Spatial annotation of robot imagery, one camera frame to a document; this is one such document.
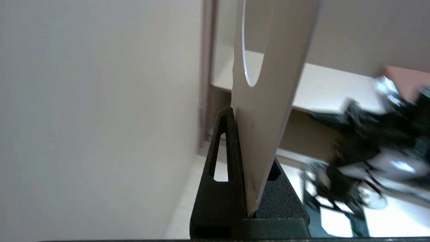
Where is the brown wooden board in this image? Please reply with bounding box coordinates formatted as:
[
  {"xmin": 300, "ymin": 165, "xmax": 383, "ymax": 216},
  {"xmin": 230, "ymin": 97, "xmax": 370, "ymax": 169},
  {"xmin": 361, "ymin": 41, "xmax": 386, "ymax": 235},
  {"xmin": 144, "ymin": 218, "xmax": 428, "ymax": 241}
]
[{"xmin": 382, "ymin": 65, "xmax": 430, "ymax": 103}]

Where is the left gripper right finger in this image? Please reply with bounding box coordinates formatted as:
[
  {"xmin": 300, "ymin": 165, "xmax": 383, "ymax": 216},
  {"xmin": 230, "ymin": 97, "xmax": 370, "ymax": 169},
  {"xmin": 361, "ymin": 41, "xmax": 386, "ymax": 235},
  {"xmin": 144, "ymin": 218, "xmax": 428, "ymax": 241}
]
[{"xmin": 250, "ymin": 158, "xmax": 311, "ymax": 239}]

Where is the brown door frame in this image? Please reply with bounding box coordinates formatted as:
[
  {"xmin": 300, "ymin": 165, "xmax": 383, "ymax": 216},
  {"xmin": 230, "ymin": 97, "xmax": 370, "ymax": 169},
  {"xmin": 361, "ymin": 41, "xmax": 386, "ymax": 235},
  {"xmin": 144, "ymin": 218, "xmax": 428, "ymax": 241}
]
[{"xmin": 199, "ymin": 0, "xmax": 218, "ymax": 149}]

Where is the pale door hanger sign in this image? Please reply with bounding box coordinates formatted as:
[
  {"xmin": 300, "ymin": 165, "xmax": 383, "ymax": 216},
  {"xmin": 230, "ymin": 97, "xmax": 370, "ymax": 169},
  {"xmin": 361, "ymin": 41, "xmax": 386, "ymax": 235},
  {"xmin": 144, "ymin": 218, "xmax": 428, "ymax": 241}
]
[{"xmin": 230, "ymin": 0, "xmax": 320, "ymax": 217}]

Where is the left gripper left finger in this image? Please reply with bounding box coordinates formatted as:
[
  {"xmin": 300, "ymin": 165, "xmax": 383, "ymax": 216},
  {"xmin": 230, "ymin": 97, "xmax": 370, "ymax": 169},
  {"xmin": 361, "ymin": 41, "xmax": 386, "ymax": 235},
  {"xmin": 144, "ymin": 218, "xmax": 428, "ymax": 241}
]
[{"xmin": 189, "ymin": 107, "xmax": 251, "ymax": 239}]

